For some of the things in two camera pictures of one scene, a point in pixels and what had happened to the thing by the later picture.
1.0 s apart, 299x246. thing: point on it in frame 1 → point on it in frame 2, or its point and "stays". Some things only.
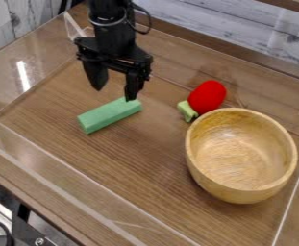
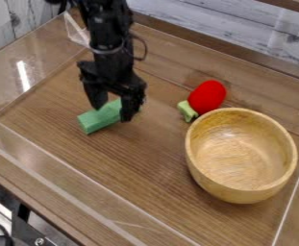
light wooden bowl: (243, 154) stays
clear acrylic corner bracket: (76, 31) stays
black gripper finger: (97, 72) → (98, 94)
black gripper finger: (134, 85) → (130, 105)
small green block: (187, 110) stays
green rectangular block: (108, 114) stays
